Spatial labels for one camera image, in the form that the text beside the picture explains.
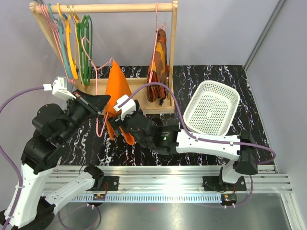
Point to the teal hanger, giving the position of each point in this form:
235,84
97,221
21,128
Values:
62,45

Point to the pink wire hanger with camouflage trousers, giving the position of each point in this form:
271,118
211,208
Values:
156,24

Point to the green hanger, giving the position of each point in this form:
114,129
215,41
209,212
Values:
88,33
80,33

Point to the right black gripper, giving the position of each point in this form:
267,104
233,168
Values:
138,111

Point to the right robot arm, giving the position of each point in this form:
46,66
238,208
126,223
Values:
168,140

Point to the orange trousers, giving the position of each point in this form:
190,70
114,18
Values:
117,86

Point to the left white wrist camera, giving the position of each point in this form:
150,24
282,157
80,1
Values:
59,89

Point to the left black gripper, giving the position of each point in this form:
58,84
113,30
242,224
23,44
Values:
97,102

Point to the yellow hanger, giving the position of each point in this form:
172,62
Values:
68,33
75,20

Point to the camouflage patterned trousers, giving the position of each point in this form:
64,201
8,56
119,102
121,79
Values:
155,92

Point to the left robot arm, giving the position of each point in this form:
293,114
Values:
54,128

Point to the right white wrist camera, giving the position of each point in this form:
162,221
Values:
125,105

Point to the aluminium mounting rail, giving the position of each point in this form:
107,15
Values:
161,184

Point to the pink wire hanger with orange trousers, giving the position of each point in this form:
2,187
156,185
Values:
98,132

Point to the wooden clothes rack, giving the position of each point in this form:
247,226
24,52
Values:
134,83

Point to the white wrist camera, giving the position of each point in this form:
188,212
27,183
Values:
59,89
125,105

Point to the white perforated plastic basket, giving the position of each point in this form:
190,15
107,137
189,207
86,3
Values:
211,109

